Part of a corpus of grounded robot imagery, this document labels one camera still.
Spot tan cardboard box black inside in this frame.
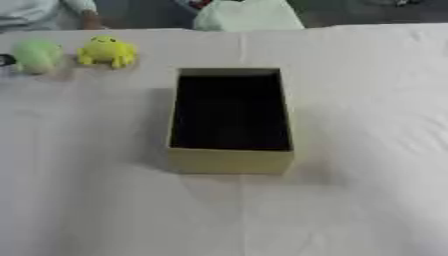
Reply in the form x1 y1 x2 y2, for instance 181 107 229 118
166 67 296 175

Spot pale green soft toy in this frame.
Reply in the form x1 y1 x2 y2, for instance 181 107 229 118
12 39 65 75

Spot yellow soft toy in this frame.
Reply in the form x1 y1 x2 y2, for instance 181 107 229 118
75 35 140 70

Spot person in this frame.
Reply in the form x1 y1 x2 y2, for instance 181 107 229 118
0 0 109 33

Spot small black object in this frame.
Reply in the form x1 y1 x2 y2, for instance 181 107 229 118
0 54 18 67

